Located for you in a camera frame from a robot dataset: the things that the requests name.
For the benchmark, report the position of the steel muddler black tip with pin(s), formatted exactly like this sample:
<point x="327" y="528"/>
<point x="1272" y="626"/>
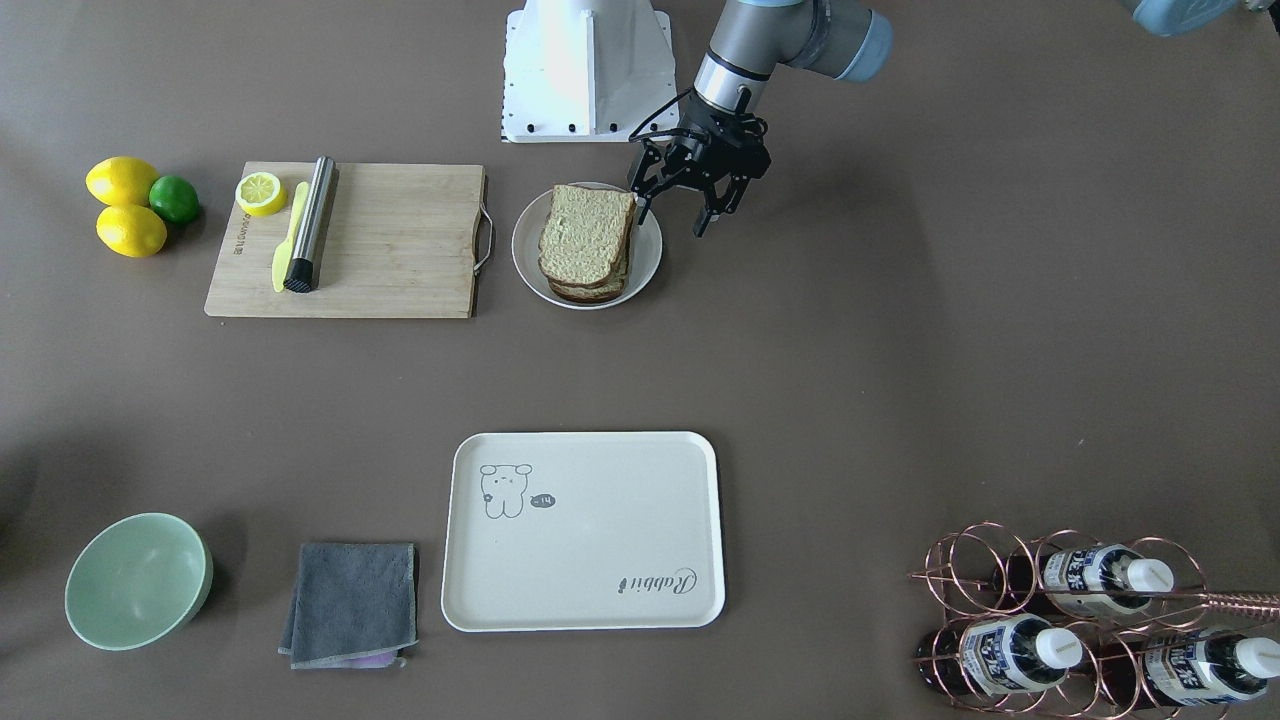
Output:
<point x="306" y="244"/>

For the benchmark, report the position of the whole lemon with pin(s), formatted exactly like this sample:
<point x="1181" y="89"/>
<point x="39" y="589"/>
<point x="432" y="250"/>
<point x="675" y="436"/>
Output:
<point x="122" y="180"/>
<point x="131" y="230"/>

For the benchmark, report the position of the cream rabbit serving tray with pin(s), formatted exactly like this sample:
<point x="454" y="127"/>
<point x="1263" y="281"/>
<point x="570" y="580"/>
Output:
<point x="554" y="531"/>

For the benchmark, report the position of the half lemon slice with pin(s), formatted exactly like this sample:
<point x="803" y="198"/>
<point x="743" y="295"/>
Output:
<point x="260" y="194"/>

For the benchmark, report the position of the wooden cutting board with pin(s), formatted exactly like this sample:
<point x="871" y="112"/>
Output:
<point x="400" y="242"/>

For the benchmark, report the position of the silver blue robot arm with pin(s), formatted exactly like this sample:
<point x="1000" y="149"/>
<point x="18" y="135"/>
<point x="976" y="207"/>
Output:
<point x="838" y="39"/>

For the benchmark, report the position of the tea bottle middle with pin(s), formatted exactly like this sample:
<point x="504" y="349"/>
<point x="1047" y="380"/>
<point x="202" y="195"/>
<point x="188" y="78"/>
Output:
<point x="1013" y="654"/>

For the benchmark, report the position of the bread slice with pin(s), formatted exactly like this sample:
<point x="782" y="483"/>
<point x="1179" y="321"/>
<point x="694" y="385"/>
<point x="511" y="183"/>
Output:
<point x="612" y="288"/>
<point x="586" y="235"/>

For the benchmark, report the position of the mint green bowl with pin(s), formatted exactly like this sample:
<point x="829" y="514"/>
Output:
<point x="138" y="580"/>

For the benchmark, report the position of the tea bottle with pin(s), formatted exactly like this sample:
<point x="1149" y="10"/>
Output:
<point x="1208" y="667"/>
<point x="1013" y="654"/>
<point x="1105" y="581"/>

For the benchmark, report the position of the upper whole lemon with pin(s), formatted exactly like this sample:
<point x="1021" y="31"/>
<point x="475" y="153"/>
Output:
<point x="122" y="180"/>

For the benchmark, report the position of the folded grey cloth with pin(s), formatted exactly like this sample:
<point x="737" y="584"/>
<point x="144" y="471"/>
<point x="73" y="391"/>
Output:
<point x="353" y="606"/>

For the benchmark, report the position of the green lime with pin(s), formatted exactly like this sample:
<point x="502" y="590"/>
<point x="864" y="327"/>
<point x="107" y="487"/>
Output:
<point x="174" y="199"/>

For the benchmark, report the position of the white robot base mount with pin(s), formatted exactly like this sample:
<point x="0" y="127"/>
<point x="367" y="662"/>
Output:
<point x="587" y="71"/>

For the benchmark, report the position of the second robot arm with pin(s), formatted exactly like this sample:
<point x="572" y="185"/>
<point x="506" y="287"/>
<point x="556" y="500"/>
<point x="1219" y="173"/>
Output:
<point x="1175" y="18"/>

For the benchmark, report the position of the lower whole lemon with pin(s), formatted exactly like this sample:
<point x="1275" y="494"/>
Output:
<point x="131" y="230"/>

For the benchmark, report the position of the copper wire bottle rack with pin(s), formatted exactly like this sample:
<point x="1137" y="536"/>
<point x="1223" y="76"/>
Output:
<point x="958" y="568"/>

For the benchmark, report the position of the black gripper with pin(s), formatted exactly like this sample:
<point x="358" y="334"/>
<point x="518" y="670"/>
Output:
<point x="703" y="128"/>

